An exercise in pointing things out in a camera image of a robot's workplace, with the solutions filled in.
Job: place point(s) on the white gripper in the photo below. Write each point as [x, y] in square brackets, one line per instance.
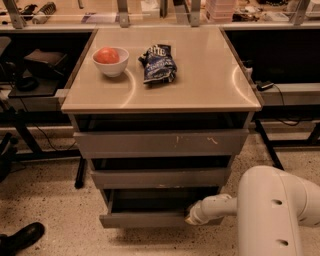
[200, 211]

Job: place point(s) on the grey bottom drawer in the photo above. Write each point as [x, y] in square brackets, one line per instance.
[150, 208]

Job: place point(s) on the grey drawer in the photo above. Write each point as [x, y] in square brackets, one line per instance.
[138, 144]
[150, 208]
[173, 178]

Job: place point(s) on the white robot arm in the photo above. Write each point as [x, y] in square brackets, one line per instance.
[270, 206]

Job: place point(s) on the grey middle drawer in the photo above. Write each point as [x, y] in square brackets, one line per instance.
[173, 178]

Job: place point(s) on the grey drawer cabinet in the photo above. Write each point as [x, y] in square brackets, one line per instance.
[210, 92]

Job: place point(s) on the grey top drawer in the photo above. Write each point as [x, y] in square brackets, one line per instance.
[138, 144]

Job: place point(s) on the black power adapter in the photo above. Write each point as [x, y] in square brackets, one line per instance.
[262, 86]

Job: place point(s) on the blue chip bag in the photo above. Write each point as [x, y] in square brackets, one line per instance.
[158, 64]

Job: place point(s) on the white ceramic bowl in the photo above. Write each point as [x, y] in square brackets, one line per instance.
[113, 70]

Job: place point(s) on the red apple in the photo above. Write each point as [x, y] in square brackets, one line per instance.
[107, 55]

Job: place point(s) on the pink stacked containers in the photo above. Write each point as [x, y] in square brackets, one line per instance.
[219, 11]

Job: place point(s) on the black shoe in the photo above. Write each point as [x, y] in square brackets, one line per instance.
[10, 245]

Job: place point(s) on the dark box under desk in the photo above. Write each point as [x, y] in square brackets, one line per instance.
[46, 64]

